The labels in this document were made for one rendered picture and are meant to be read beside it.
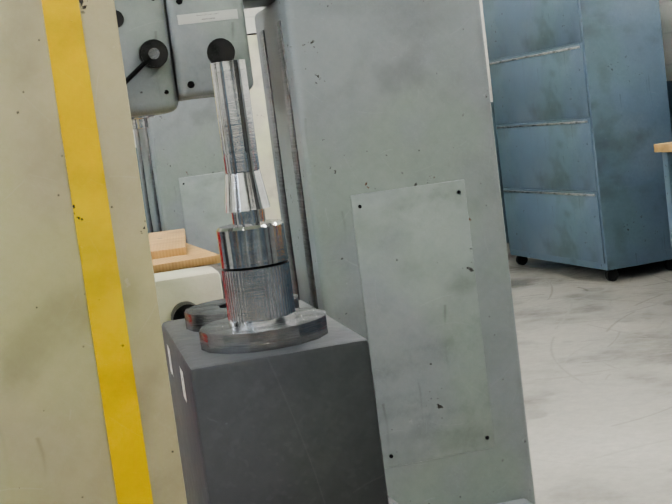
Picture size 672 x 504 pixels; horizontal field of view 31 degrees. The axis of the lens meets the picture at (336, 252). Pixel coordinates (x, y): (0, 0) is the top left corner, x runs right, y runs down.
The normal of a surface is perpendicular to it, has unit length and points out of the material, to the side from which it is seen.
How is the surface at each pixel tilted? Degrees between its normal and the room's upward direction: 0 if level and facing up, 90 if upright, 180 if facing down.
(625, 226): 90
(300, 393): 90
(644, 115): 90
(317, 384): 90
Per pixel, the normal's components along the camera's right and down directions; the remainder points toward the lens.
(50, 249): 0.29, 0.07
